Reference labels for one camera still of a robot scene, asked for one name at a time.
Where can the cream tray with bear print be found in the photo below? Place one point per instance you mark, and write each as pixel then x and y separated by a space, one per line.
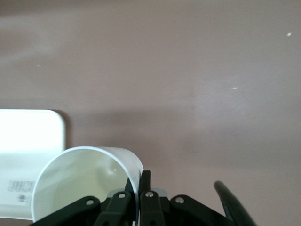
pixel 28 136

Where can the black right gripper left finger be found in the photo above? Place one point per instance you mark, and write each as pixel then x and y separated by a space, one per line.
pixel 94 212

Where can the white plastic cup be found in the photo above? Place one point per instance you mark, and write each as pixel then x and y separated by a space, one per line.
pixel 70 169

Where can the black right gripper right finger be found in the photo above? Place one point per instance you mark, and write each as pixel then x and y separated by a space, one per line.
pixel 164 212

